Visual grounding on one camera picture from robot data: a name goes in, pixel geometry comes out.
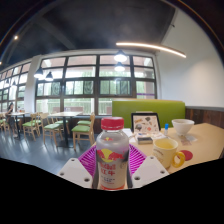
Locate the group of green-seated wooden chairs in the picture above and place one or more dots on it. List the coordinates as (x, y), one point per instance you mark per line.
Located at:
(53, 126)

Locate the white bowl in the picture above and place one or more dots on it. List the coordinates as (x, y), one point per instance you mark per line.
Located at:
(182, 126)

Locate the person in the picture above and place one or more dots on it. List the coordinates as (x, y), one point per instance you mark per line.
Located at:
(10, 111)

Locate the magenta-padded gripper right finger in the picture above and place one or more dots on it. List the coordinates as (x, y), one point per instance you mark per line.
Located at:
(150, 170)

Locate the long curved ceiling light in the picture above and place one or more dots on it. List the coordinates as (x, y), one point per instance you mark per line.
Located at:
(150, 45)

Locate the small blue-capped bottle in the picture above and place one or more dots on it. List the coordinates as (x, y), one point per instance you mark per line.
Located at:
(166, 129)

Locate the white card under bowl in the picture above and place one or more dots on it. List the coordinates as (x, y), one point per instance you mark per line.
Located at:
(187, 140)

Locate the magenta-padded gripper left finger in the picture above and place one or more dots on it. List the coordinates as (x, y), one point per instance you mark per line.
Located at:
(75, 171)

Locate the wooden dining table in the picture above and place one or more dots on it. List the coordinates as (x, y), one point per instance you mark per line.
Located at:
(65, 115)
(19, 114)

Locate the small flat white box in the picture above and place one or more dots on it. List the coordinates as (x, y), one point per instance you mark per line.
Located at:
(144, 139)

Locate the red-capped clear drink bottle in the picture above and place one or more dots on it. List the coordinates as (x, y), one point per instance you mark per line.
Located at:
(111, 156)

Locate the group of pendant lamps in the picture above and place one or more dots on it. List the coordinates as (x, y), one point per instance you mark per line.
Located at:
(120, 56)

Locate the green bench backrest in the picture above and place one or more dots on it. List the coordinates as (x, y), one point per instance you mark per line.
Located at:
(150, 106)

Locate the black-framed standing picture sign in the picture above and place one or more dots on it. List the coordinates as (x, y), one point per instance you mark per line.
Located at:
(145, 123)

